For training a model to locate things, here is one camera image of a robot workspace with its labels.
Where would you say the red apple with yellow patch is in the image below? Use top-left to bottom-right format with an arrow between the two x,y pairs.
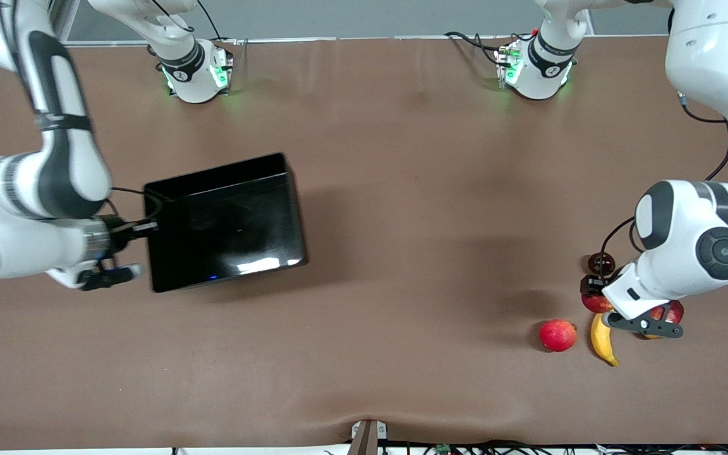
582,292 -> 616,314

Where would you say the yellow banana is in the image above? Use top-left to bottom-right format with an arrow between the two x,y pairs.
590,313 -> 621,367

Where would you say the black plastic box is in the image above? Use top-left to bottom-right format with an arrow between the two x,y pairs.
143,152 -> 309,294

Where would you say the red round apple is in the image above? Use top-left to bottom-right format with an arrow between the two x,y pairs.
539,318 -> 578,353

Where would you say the dark purple round fruit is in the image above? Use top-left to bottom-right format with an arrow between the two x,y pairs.
588,252 -> 616,277

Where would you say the red and yellow mango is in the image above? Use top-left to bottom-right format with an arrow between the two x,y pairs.
641,300 -> 685,340

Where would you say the brown table mat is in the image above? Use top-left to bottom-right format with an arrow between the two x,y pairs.
0,35 -> 728,447

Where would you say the black arm base cable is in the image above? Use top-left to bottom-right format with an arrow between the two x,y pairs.
149,0 -> 238,45
444,30 -> 510,67

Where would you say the aluminium frame profile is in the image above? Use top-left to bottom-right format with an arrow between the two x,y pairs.
45,0 -> 82,44

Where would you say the grey metal camera post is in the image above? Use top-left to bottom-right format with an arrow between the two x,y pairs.
348,419 -> 389,455

